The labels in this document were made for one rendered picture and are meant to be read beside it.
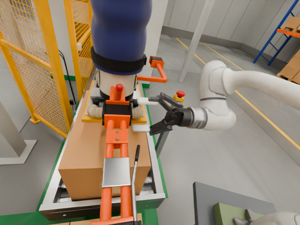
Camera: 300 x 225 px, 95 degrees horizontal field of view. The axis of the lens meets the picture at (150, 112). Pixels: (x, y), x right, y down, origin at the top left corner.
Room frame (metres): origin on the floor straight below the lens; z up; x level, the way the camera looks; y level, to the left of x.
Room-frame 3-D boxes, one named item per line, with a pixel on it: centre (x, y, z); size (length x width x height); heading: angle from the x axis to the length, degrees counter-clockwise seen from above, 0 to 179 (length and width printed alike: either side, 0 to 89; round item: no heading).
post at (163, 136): (0.98, -0.20, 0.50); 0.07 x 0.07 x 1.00; 18
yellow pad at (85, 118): (0.56, 0.28, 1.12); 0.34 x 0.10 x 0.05; 19
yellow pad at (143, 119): (0.63, 0.10, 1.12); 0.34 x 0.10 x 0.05; 19
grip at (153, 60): (0.96, 0.05, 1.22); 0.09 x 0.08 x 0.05; 109
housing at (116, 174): (0.16, 0.04, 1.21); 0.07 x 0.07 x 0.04; 19
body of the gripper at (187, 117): (0.43, -0.11, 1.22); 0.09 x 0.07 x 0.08; 109
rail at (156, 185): (1.49, 0.16, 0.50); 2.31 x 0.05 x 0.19; 18
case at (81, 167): (0.58, 0.21, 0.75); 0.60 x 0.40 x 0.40; 18
